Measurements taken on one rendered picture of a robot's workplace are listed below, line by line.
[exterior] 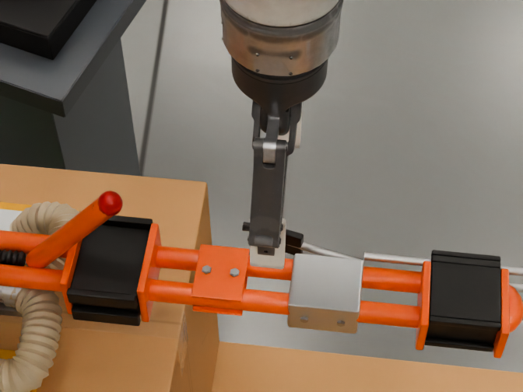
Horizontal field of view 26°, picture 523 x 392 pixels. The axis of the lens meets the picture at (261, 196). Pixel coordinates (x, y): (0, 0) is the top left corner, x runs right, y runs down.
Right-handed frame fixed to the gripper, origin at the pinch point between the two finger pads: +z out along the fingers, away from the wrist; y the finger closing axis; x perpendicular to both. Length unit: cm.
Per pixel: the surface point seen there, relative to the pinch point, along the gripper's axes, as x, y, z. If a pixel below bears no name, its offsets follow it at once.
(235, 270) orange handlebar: -3.8, 1.1, 11.9
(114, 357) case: -16.7, 4.6, 26.6
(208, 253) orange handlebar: -6.7, -0.8, 12.2
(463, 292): 18.5, 1.3, 11.0
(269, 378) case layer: -2, -15, 67
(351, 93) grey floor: 6, -119, 121
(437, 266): 16.0, -1.3, 11.0
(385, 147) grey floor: 15, -104, 121
